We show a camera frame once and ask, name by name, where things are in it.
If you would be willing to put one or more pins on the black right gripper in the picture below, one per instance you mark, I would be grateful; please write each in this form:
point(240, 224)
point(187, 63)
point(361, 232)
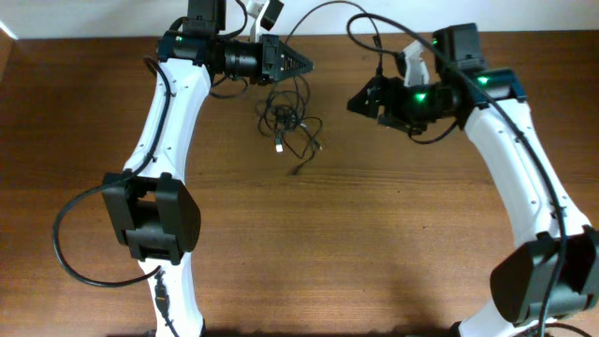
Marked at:
point(394, 86)

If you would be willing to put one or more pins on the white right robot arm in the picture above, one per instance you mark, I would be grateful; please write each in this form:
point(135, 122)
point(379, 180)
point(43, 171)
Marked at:
point(553, 272)

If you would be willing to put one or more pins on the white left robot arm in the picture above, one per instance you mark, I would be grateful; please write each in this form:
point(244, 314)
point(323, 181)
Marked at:
point(152, 212)

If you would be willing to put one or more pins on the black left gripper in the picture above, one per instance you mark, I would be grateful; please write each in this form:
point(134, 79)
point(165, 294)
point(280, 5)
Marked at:
point(270, 57)

